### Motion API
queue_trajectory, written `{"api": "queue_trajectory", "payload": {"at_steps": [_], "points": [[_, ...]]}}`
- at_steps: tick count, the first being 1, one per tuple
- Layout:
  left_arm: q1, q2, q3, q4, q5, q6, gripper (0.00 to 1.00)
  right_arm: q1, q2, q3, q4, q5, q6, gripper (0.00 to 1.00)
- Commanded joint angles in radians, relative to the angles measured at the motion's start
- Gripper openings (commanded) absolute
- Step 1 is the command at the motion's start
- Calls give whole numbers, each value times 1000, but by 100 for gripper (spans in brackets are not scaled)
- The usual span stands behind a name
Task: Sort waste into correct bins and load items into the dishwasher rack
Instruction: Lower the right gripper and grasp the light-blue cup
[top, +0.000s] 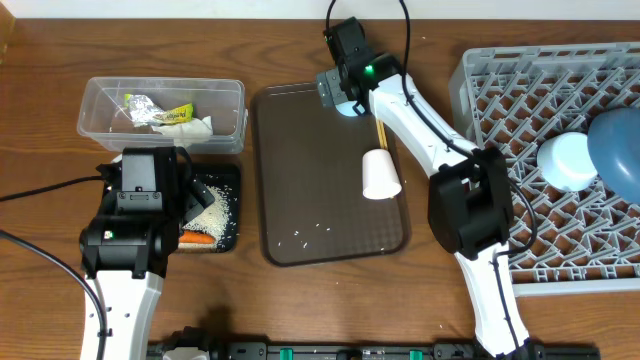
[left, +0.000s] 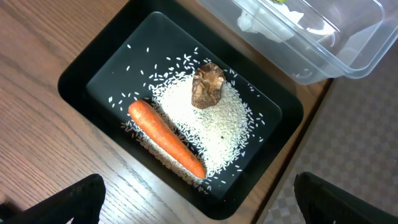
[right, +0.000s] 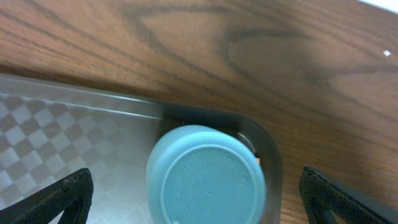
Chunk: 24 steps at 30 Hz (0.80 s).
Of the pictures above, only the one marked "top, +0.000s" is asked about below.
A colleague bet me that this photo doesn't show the light blue cup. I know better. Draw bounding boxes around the light blue cup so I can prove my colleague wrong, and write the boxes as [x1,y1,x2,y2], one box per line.
[336,101,369,117]

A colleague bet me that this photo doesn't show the white napkin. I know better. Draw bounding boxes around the white napkin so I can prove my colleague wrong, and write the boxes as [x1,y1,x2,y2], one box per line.
[152,116,213,148]

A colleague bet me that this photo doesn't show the orange carrot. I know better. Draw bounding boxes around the orange carrot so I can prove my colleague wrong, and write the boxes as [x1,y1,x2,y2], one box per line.
[179,231,216,246]

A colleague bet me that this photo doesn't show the foil snack wrapper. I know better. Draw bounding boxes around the foil snack wrapper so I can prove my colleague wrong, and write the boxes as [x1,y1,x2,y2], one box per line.
[124,94,164,127]

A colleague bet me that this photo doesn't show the pink cup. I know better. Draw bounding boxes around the pink cup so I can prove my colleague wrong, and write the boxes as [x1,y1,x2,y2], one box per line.
[362,149,402,200]

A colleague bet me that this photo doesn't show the light blue small bowl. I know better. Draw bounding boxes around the light blue small bowl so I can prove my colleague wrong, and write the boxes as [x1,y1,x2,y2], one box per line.
[536,132,598,192]

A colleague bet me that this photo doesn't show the dark blue bowl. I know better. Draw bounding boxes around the dark blue bowl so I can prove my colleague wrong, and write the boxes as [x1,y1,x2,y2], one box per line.
[587,108,639,204]

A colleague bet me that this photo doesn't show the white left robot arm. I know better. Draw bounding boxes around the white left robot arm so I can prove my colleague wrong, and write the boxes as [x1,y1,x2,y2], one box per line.
[79,147,215,359]

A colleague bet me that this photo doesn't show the grey dishwasher rack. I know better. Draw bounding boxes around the grey dishwasher rack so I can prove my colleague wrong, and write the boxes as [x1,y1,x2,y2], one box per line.
[449,42,639,296]

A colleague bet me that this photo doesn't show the spilled rice grains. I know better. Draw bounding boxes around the spilled rice grains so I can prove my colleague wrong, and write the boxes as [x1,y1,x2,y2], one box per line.
[179,173,240,249]

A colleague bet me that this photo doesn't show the yellow green wrapper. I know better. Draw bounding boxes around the yellow green wrapper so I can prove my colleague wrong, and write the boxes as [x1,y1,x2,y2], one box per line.
[152,103,194,126]

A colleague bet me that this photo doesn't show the clear plastic bin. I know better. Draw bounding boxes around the clear plastic bin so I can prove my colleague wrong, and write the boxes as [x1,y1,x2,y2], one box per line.
[77,77,247,154]

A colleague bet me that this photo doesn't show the brown serving tray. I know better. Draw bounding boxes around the brown serving tray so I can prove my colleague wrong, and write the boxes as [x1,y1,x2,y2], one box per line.
[250,83,411,267]

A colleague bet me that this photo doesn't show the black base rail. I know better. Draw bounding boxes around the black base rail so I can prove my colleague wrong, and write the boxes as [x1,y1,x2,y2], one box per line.
[147,327,601,360]

